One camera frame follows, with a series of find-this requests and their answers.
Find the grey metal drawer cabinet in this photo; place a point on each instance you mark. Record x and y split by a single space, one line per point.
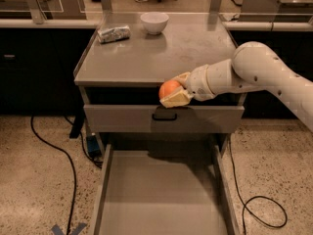
130 72

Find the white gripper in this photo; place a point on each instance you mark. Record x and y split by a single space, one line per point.
197 82

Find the open grey middle drawer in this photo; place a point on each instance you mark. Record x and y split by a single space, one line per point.
164 190

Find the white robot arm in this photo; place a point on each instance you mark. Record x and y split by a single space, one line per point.
253 67

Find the black drawer handle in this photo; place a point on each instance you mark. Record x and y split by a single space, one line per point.
164 117

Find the grey top drawer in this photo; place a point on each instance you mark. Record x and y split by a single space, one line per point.
138 118

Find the white ceramic bowl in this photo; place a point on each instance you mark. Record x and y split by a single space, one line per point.
154 22

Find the dark lower cabinets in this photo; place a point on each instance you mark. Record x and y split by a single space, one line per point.
36 65

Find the white horizontal rail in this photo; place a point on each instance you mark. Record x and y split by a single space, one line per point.
238 26

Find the grey post left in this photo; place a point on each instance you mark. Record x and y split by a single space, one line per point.
37 15

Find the orange fruit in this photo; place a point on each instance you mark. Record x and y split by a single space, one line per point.
167 88

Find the crinkled foil snack bag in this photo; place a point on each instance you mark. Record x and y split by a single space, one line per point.
112 34

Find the blue power box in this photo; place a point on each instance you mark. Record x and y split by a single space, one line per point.
93 148

